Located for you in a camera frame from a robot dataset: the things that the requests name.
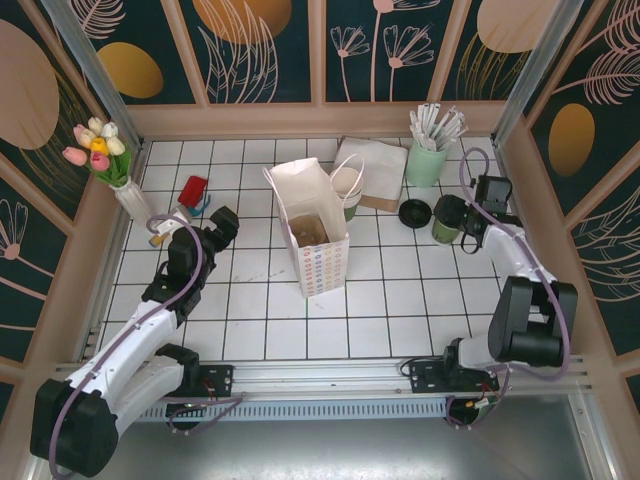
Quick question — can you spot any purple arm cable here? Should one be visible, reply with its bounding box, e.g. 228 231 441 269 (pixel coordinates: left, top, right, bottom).
447 147 574 429
47 213 244 476

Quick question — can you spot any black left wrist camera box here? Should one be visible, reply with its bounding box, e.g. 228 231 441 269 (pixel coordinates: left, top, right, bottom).
167 228 205 274

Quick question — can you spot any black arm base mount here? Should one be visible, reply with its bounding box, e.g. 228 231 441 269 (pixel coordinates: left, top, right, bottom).
407 358 501 396
143 363 236 399

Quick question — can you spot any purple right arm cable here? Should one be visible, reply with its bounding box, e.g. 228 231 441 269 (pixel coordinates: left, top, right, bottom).
447 147 574 429

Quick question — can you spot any aluminium side rail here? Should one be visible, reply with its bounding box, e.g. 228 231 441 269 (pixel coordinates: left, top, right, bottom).
73 138 149 362

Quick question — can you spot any red toy shovel wooden handle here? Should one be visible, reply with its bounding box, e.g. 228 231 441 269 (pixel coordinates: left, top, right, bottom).
148 175 209 250

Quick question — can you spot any green paper coffee cup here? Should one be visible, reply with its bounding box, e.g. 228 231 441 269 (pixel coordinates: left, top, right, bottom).
431 215 467 247

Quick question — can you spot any stack of green paper cups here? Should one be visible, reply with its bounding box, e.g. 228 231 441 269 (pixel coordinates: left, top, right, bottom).
330 167 364 223

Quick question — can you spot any mint green straw holder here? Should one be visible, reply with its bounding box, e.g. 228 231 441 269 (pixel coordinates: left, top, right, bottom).
403 141 450 189

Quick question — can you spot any white printed paper bag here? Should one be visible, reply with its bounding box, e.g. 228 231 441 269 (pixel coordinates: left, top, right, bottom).
262 153 366 300

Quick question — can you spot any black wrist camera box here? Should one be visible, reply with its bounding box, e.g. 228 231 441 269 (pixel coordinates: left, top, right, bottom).
167 228 205 274
475 174 514 217

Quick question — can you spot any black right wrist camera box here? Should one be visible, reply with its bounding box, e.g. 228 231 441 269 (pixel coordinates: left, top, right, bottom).
475 174 514 217

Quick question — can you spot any grey metal panel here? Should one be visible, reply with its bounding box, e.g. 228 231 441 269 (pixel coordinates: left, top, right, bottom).
24 419 616 480

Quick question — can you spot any grey slotted cable duct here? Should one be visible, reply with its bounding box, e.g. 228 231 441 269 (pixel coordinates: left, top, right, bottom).
67 402 449 422

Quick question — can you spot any white ribbed ceramic vase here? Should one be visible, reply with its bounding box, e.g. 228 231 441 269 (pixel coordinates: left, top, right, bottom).
115 180 154 227

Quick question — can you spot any aluminium mounting rail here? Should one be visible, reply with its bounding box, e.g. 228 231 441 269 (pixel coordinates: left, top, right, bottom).
47 362 594 404

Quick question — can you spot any artificial tulip bouquet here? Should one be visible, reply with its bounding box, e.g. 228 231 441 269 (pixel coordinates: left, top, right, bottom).
62 117 134 189

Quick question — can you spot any teal toy rake yellow handle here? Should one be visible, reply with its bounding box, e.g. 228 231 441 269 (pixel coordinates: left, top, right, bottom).
172 194 214 226

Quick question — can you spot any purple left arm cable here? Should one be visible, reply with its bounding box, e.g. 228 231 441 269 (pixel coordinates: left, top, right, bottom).
47 213 244 476

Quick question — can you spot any aluminium frame post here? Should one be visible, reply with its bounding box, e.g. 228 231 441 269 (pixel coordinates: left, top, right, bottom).
492 0 584 146
42 0 146 147

